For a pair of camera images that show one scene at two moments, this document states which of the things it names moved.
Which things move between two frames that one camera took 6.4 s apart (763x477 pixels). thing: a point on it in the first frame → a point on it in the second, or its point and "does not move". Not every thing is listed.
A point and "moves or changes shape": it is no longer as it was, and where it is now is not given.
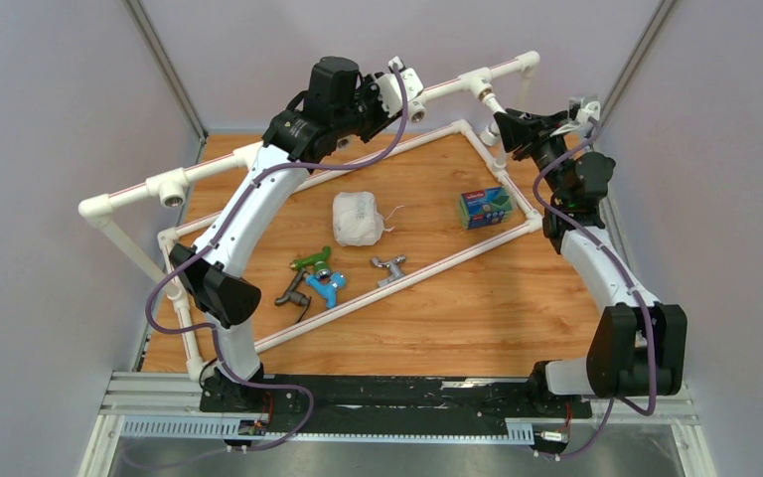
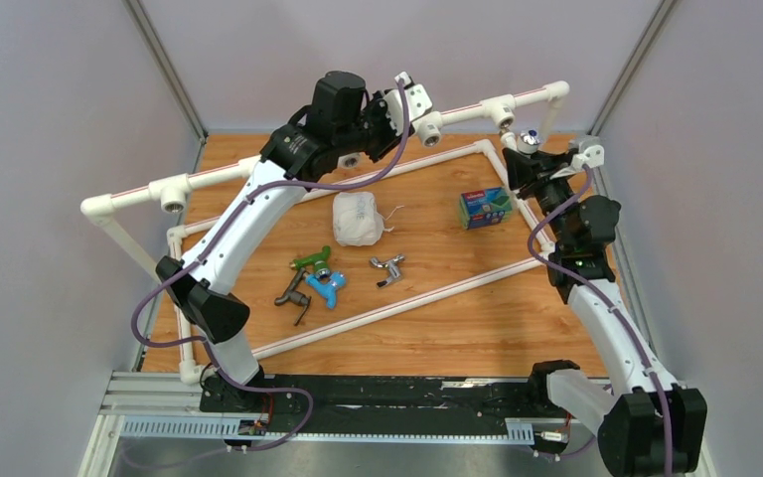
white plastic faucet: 492,136 moves or changes shape
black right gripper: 521,134 → 530,173
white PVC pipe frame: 167,188 → 102,208
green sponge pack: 485,207 does not move
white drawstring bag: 356,222 does not move
